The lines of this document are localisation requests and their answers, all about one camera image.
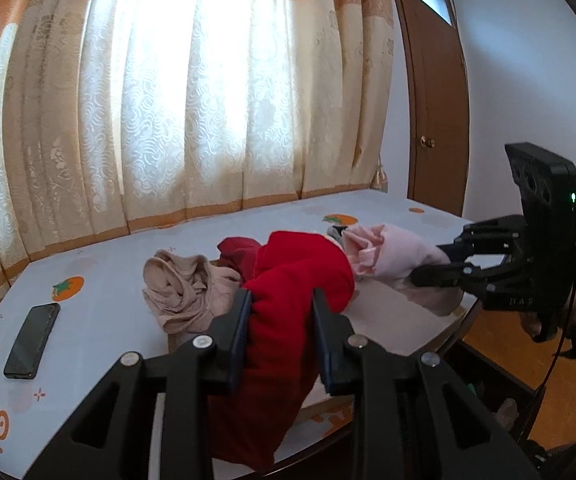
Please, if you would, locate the cream orange patterned curtain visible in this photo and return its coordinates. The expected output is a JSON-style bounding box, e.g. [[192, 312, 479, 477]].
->
[[0, 0, 399, 311]]

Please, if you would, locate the taupe underwear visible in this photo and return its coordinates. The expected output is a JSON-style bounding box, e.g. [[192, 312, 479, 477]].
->
[[188, 260, 245, 333]]

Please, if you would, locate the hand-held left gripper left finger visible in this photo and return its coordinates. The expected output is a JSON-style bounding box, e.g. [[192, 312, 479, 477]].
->
[[26, 287, 255, 480]]

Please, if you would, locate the pink underwear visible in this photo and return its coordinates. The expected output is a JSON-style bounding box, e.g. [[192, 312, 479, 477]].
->
[[340, 223, 465, 317]]

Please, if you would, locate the curtain tassel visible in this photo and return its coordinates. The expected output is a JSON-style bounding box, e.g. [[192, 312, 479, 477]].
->
[[372, 157, 389, 192]]

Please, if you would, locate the black smartphone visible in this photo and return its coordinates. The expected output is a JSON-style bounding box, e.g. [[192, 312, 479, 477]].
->
[[2, 302, 62, 381]]

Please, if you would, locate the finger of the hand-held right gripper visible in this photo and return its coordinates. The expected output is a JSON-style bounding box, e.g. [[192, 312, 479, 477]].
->
[[410, 259, 519, 306], [435, 214, 526, 263]]

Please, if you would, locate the light beige underwear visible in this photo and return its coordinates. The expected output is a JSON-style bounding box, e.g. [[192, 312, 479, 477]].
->
[[142, 249, 215, 335]]

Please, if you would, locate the shallow cardboard tray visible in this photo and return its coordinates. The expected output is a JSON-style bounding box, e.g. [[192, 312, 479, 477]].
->
[[167, 280, 470, 401]]

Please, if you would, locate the grey teal underwear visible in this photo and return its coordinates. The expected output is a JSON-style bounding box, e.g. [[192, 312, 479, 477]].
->
[[325, 225, 349, 251]]

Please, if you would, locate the red underwear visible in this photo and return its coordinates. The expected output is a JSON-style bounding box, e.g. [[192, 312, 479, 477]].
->
[[217, 236, 265, 283], [207, 230, 357, 472]]

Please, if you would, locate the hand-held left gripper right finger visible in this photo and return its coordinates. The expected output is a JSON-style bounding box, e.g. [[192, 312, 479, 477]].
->
[[312, 287, 541, 480]]

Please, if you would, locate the brown wooden door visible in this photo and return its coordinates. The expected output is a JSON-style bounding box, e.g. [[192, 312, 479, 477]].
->
[[392, 0, 471, 217]]

